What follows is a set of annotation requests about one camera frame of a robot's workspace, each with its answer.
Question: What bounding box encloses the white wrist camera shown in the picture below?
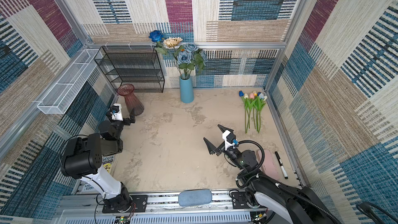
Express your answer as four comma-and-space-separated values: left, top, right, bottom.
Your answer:
222, 130, 238, 151
110, 103, 123, 121

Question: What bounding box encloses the black white marker pen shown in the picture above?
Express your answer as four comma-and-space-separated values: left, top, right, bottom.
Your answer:
275, 151, 288, 179

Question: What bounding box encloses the cream sunflower with stem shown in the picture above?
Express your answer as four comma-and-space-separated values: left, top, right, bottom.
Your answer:
163, 37, 182, 48

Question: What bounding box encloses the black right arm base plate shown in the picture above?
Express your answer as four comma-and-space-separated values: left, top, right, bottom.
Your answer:
229, 190, 250, 209

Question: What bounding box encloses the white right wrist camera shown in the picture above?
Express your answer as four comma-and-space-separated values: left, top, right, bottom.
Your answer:
222, 130, 238, 151

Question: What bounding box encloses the red ribbed glass vase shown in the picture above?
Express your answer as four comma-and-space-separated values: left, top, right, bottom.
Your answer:
117, 84, 144, 116

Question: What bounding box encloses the white wire mesh basket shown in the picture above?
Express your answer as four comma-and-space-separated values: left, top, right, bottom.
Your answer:
37, 49, 98, 115

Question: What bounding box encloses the dark blue rose stem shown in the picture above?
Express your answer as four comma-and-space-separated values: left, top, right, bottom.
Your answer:
149, 30, 168, 55

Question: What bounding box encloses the black cable at corner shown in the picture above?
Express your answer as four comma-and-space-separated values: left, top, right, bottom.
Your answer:
356, 201, 398, 224

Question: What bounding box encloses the blue grey cushion pad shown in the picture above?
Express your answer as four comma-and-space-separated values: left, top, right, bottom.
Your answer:
178, 189, 212, 207

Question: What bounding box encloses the black wire shelf rack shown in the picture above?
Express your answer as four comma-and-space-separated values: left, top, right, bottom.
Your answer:
94, 46, 165, 93

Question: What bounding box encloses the colourful tulip bunch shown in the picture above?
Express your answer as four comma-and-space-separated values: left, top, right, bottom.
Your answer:
238, 91, 267, 133

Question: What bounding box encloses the pale blue rose bouquet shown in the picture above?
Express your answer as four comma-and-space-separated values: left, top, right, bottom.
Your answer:
173, 43, 208, 80

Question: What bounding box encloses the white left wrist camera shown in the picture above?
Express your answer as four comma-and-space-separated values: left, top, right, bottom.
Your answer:
110, 103, 123, 121

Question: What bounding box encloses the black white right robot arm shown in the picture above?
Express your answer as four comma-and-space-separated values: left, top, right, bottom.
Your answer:
203, 125, 340, 224

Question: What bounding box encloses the light blue cylindrical vase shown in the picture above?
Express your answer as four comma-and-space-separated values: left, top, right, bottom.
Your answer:
179, 75, 194, 104

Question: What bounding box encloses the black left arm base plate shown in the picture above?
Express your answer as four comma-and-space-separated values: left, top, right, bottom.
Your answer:
102, 195, 148, 214

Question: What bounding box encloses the pink pencil case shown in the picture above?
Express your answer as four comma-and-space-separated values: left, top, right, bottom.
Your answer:
260, 149, 280, 180

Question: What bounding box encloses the treehouse paperback book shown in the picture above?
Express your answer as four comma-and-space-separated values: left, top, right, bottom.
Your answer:
80, 155, 116, 194

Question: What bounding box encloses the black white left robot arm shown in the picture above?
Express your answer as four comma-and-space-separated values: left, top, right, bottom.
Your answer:
60, 104, 136, 213

